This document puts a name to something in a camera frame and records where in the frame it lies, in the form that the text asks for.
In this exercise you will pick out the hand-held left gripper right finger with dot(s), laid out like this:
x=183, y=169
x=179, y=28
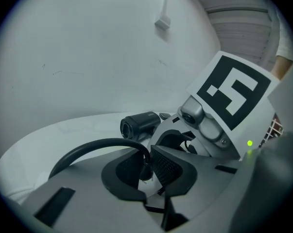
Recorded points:
x=209, y=178

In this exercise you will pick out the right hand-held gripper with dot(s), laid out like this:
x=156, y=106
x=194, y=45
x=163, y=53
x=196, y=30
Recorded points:
x=233, y=91

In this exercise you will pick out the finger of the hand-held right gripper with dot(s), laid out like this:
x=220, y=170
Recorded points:
x=158, y=130

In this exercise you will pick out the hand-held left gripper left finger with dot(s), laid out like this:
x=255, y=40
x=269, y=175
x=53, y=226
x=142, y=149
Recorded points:
x=88, y=203

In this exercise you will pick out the person's right forearm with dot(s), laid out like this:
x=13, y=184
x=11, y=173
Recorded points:
x=281, y=68

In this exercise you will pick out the black hair dryer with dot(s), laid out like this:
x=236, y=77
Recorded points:
x=139, y=125

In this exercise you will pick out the small black rectangular box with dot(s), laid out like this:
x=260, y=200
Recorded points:
x=164, y=116

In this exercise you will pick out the person's white printed shirt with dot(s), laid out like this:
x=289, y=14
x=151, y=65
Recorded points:
x=284, y=45

